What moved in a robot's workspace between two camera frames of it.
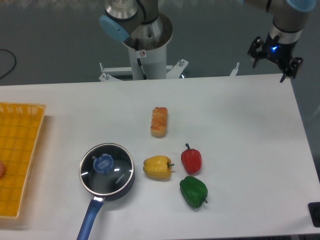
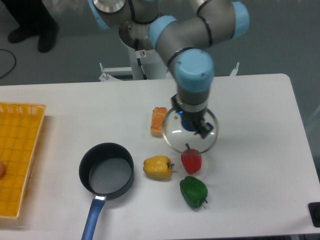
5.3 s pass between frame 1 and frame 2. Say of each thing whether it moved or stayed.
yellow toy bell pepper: stayed
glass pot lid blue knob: moved
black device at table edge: stayed
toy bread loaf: stayed
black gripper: moved
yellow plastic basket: stayed
